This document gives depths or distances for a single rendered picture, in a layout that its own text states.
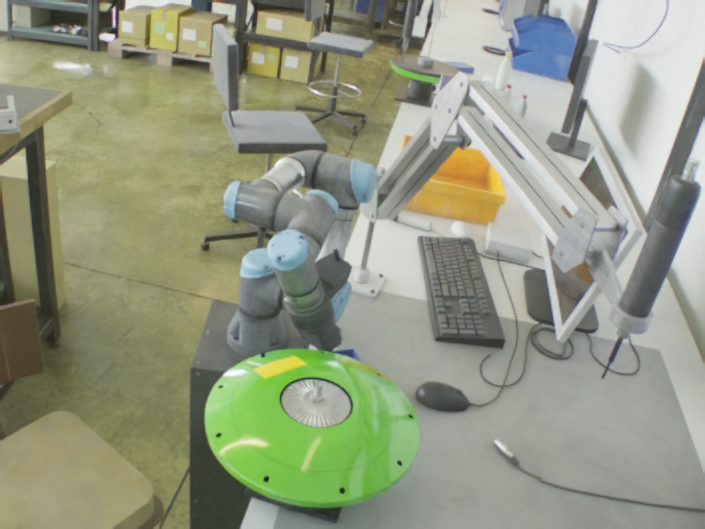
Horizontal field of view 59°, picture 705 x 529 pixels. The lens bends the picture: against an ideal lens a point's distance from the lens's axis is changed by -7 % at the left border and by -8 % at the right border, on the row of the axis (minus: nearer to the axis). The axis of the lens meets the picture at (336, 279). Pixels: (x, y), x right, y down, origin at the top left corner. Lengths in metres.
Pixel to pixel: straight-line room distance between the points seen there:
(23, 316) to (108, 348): 1.30
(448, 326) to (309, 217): 0.52
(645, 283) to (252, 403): 0.54
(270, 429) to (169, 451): 1.46
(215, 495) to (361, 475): 0.79
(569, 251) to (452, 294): 0.72
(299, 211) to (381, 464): 0.41
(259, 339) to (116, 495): 0.44
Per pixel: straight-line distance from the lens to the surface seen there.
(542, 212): 0.93
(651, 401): 1.51
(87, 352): 2.77
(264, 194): 1.09
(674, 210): 0.75
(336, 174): 1.24
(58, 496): 1.46
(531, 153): 0.94
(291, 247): 1.00
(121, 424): 2.46
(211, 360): 1.39
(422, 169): 1.25
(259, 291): 1.33
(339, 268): 1.12
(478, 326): 1.47
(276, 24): 6.26
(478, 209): 1.95
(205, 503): 1.68
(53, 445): 1.56
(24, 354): 1.57
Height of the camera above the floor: 1.74
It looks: 32 degrees down
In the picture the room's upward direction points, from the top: 10 degrees clockwise
